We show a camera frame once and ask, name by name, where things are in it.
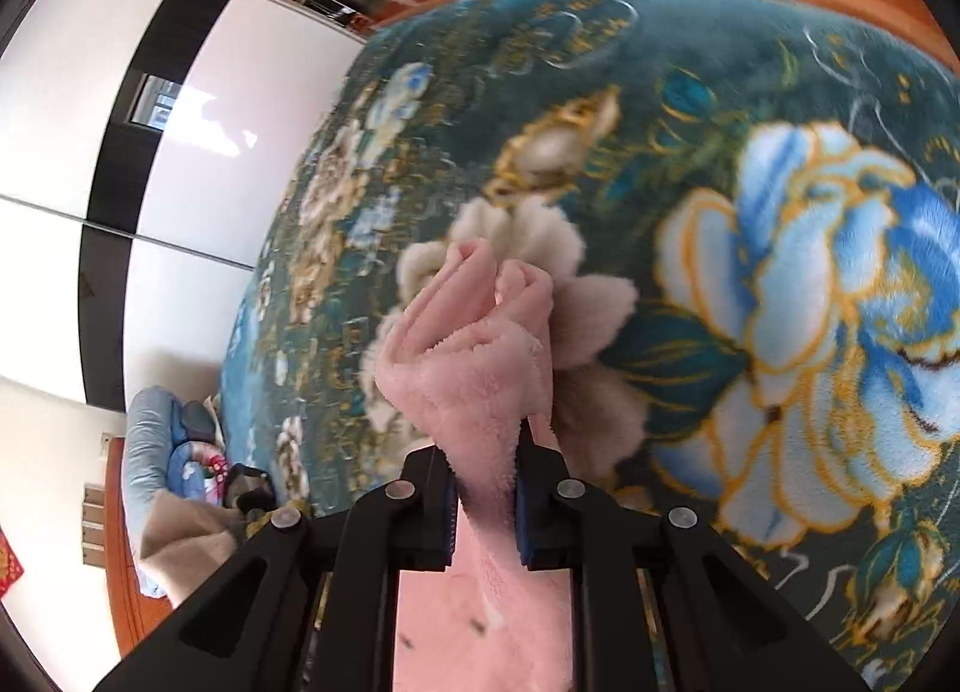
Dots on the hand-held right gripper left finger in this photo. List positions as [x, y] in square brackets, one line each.
[442, 512]

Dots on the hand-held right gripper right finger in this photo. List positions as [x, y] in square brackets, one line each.
[525, 519]

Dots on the pink fleece garment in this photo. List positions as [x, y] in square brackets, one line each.
[480, 392]

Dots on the colourful printed cushion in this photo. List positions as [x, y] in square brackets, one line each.
[196, 473]

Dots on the beige cloth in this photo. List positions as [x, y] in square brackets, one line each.
[191, 549]

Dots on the teal floral printed blanket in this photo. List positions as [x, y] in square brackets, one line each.
[675, 250]

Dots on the white and black wardrobe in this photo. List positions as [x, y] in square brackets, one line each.
[127, 175]

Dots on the red wall decoration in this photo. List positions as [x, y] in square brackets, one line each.
[9, 564]

